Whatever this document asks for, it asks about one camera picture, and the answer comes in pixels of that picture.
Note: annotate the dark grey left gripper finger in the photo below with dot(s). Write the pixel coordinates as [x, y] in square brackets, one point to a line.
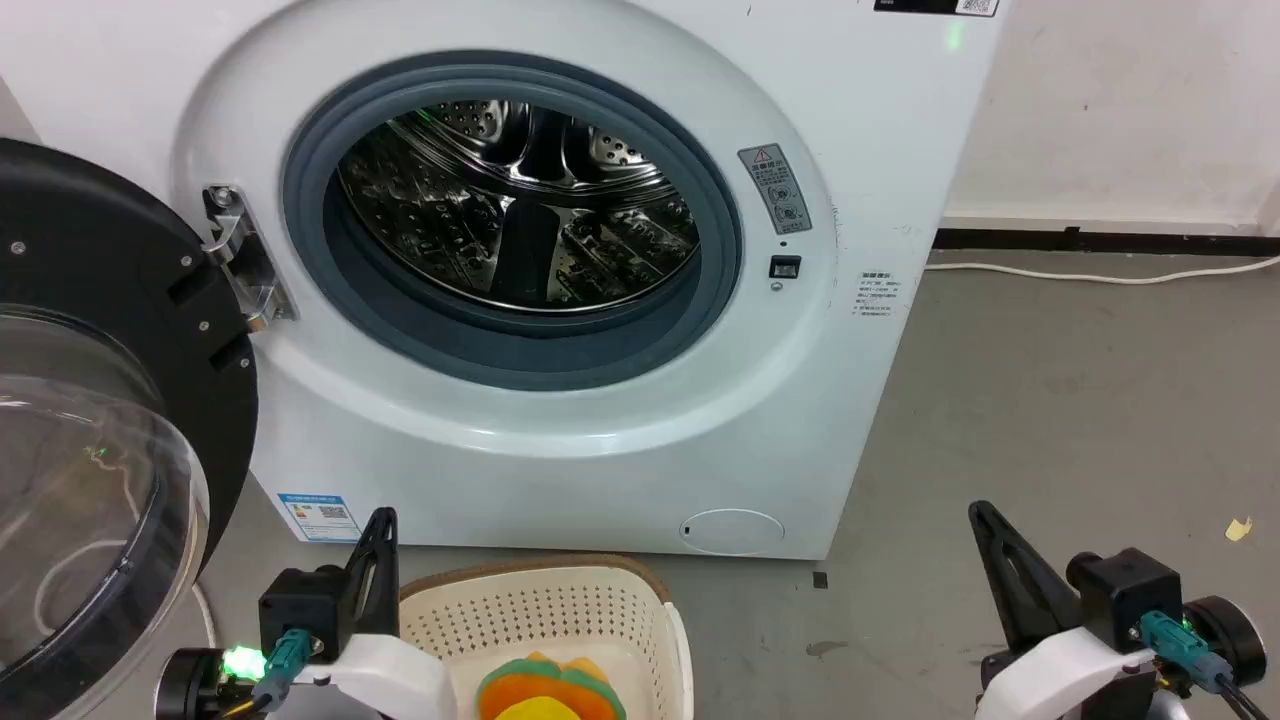
[378, 590]

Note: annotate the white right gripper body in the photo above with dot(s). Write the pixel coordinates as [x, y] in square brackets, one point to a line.
[1070, 680]

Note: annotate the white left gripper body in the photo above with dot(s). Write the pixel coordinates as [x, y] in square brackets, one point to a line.
[390, 680]

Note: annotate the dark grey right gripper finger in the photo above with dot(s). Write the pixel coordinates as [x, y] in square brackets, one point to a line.
[1030, 600]

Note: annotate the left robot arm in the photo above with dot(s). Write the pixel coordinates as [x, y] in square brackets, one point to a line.
[185, 685]

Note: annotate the black round washer door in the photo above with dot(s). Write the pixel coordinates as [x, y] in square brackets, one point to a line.
[90, 230]

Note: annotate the white front-load washing machine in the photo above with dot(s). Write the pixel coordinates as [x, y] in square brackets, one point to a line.
[850, 150]

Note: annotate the blue energy label sticker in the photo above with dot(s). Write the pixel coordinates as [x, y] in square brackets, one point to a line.
[320, 517]

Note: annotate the cream perforated laundry basket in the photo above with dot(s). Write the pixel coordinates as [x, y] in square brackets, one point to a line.
[520, 610]

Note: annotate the orange green yellow plush toy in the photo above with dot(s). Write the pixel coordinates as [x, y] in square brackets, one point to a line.
[545, 685]

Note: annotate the yellow paper scrap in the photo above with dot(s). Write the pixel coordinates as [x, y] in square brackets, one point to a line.
[1239, 530]

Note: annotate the grey rubber door gasket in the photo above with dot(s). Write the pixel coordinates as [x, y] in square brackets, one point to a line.
[500, 352]

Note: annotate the round filter cover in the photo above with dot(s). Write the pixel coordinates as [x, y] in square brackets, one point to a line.
[732, 531]

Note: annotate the small printed text sticker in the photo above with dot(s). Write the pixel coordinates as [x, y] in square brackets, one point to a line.
[878, 295]

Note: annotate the metal door hinge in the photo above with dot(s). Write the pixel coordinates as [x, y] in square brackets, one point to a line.
[250, 270]

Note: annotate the black baseboard strip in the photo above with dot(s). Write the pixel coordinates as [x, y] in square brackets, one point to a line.
[1100, 241]

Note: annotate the stainless steel drum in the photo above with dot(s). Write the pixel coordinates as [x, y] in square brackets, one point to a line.
[450, 220]

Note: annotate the black door latch socket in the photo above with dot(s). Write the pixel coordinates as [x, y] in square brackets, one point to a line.
[785, 267]

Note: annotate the grey warning sticker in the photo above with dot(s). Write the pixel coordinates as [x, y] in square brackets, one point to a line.
[775, 190]

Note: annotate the black label with QR code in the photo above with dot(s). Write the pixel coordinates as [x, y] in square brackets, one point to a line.
[920, 5]

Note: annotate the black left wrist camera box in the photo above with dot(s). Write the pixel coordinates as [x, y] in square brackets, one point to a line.
[300, 600]

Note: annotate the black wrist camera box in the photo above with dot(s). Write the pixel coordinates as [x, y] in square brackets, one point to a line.
[1120, 590]
[300, 600]

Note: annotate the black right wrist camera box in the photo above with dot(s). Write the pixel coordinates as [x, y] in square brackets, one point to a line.
[1120, 590]

